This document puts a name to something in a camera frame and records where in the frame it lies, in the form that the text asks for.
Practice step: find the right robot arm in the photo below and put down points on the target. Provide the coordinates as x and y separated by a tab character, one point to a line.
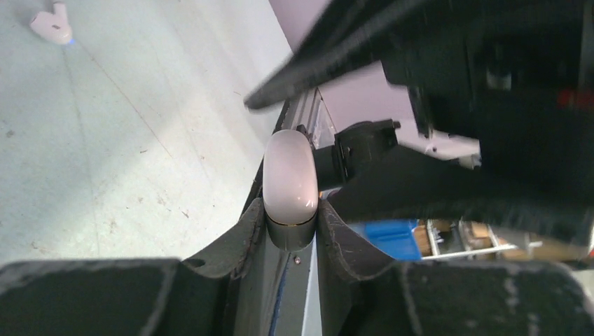
357	153

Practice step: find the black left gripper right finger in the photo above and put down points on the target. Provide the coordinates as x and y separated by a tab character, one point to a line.
363	291

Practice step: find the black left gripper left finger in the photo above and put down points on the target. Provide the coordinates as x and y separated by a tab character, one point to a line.
215	292

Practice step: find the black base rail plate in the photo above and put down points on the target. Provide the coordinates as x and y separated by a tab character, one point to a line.
295	308

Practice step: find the white stem earbud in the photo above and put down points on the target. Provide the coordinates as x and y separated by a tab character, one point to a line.
53	27

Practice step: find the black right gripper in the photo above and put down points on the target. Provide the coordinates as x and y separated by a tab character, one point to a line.
518	77

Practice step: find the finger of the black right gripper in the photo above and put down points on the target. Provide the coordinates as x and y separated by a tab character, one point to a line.
347	36

